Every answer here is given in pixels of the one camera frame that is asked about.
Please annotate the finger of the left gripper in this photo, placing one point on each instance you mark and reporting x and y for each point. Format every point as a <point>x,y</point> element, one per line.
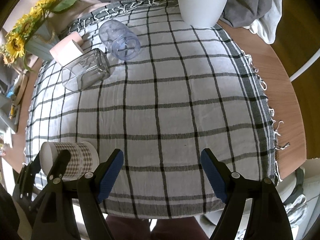
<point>56,172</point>
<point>25,181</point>

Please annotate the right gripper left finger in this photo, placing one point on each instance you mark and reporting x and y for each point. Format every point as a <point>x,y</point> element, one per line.
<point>55,218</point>

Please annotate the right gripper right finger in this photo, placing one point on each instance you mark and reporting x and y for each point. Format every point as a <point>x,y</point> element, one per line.
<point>267,219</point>

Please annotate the checkered paper cup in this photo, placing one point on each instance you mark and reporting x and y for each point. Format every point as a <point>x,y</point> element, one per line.
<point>84,158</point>

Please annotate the smoky square glass cup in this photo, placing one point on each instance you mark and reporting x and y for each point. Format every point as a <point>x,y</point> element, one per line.
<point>85,71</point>

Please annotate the pink cup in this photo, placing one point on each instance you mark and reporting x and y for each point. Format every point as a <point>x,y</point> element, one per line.
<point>67,49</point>

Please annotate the clear bluish plastic cup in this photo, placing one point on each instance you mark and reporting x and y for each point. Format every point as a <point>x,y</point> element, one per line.
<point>120,41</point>

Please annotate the person's dark red trousers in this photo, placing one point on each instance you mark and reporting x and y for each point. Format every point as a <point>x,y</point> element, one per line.
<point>134,228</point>

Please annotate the sunflower bouquet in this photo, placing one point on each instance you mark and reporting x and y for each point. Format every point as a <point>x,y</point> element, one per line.
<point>14,47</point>

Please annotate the ribbed blue-grey vase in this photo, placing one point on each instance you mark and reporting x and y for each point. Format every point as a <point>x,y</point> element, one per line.
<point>42,41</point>

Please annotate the black white plaid tablecloth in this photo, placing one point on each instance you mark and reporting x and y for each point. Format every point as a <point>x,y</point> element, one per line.
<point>188,89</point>

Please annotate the pink curtain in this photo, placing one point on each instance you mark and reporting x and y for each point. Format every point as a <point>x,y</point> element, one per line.
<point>59,21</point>

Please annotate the white plant pot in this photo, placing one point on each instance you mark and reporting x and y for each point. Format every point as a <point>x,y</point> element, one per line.
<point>201,13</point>

